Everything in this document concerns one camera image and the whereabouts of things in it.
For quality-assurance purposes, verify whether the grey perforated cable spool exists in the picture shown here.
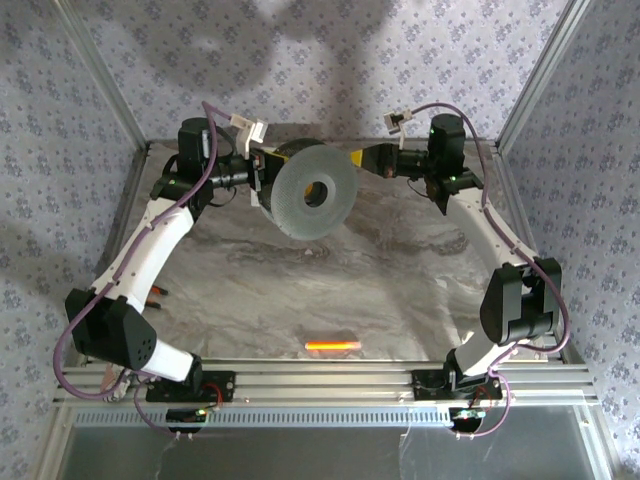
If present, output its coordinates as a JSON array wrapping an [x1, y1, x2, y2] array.
[[256, 137, 359, 245]]

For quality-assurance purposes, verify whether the white red power adapter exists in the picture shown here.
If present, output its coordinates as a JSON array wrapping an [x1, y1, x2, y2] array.
[[99, 367, 134, 404]]

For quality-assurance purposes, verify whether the black left controller board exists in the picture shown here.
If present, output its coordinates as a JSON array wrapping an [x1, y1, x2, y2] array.
[[166, 407, 209, 434]]

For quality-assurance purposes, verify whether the black controller board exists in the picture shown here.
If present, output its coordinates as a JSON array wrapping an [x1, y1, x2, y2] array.
[[448, 407, 489, 432], [166, 407, 209, 434]]

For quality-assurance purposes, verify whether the black right controller board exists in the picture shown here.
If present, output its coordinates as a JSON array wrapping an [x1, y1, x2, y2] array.
[[448, 407, 489, 432]]

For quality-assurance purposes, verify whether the grey metal panel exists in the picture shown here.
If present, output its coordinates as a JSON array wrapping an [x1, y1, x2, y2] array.
[[69, 424, 596, 480]]

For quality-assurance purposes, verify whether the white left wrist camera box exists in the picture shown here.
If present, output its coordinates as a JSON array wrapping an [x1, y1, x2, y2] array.
[[228, 113, 269, 155]]

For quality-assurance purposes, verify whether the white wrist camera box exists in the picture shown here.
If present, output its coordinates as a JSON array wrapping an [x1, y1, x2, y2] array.
[[228, 113, 269, 155], [382, 107, 417, 136]]

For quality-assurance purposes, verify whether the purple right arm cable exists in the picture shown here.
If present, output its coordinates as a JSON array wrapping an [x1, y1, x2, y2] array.
[[409, 102, 574, 441]]

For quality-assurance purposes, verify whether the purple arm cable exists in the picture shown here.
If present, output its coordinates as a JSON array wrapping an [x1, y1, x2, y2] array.
[[409, 102, 574, 441], [53, 101, 241, 442]]

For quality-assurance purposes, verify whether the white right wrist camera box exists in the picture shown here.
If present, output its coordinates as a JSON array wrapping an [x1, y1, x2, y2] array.
[[382, 107, 417, 136]]

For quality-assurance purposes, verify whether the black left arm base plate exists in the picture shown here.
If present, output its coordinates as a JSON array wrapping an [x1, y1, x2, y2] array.
[[144, 369, 237, 404]]

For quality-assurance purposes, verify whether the aluminium enclosure frame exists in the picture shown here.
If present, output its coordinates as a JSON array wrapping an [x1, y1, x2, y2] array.
[[47, 0, 616, 480]]

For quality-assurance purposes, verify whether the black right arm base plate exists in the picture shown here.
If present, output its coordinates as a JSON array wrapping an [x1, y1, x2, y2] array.
[[410, 368, 504, 402]]

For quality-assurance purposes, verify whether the grey slotted cable duct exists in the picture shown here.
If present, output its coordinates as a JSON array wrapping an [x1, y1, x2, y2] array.
[[74, 404, 454, 426]]

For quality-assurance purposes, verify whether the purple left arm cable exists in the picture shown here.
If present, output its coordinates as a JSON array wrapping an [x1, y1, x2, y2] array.
[[53, 101, 241, 442]]

